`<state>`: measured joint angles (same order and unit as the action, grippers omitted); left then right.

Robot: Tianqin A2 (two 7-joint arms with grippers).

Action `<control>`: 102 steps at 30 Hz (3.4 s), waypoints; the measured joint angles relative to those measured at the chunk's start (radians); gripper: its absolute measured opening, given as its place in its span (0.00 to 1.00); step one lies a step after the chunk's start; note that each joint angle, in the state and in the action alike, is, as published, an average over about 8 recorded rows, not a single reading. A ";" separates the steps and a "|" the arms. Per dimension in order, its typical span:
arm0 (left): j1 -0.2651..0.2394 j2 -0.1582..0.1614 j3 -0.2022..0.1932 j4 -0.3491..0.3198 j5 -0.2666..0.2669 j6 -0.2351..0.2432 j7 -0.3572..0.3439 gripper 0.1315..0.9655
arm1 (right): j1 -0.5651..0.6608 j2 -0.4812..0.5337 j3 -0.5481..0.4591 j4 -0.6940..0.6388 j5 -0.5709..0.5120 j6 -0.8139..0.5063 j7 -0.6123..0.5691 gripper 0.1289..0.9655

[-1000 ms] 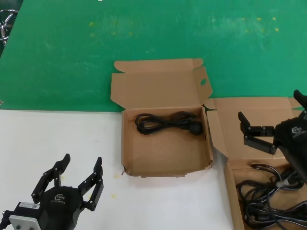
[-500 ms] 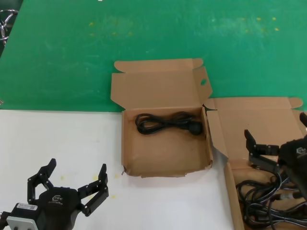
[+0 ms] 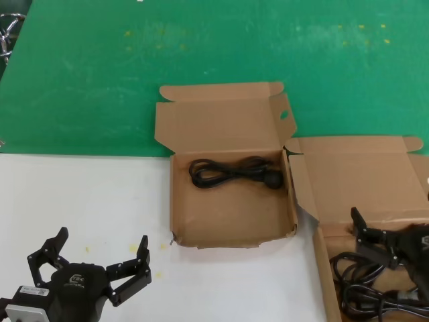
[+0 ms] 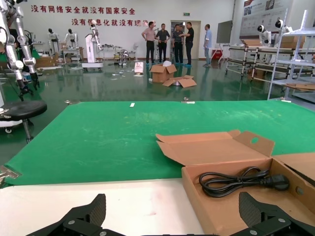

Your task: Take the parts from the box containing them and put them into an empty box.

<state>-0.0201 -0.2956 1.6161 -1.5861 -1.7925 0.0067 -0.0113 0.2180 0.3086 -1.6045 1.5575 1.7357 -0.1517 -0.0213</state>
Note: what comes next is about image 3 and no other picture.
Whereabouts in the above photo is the black power cable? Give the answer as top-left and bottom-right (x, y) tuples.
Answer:
(188, 157), (283, 190)
(330, 251), (429, 322)

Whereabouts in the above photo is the chrome metal frame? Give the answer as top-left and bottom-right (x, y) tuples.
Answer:
(0, 13), (26, 62)

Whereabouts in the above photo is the green felt mat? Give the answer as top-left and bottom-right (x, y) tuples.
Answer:
(0, 0), (429, 158)

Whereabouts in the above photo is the torn-corner brown cardboard box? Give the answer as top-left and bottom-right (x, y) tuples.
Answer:
(154, 81), (298, 250)

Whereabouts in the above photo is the brown cardboard mailer box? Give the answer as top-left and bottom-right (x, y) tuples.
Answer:
(284, 136), (429, 322)

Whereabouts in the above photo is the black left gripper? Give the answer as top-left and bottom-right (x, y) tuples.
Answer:
(27, 227), (152, 322)

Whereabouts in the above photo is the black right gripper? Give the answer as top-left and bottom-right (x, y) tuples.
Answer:
(351, 207), (429, 292)

